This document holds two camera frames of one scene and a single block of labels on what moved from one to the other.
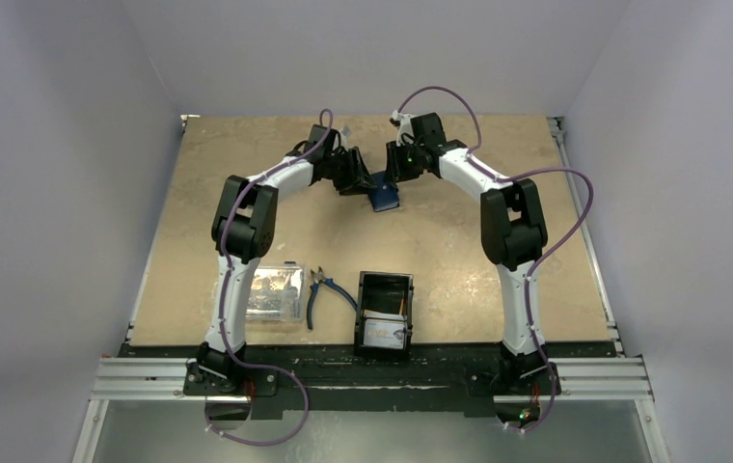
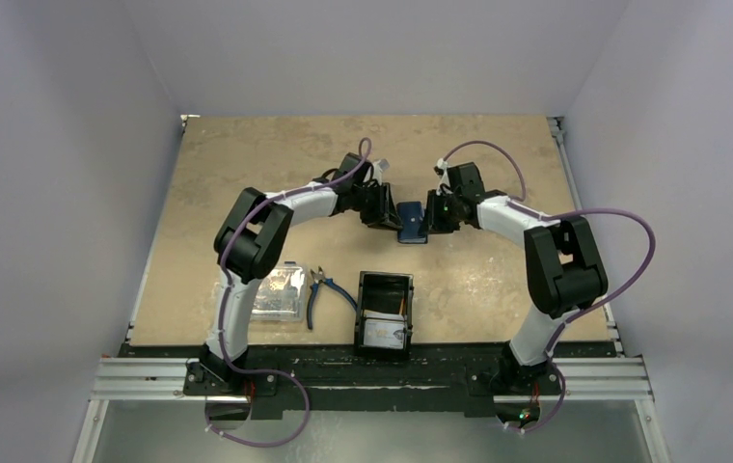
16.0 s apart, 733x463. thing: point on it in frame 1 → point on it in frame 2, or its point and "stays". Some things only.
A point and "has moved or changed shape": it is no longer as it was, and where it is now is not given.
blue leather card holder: x=384 y=196 has moved or changed shape
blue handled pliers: x=318 y=279 stays
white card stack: x=383 y=329 stays
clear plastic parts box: x=277 y=293 stays
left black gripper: x=355 y=165 → x=385 y=215
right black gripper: x=397 y=165 → x=442 y=211
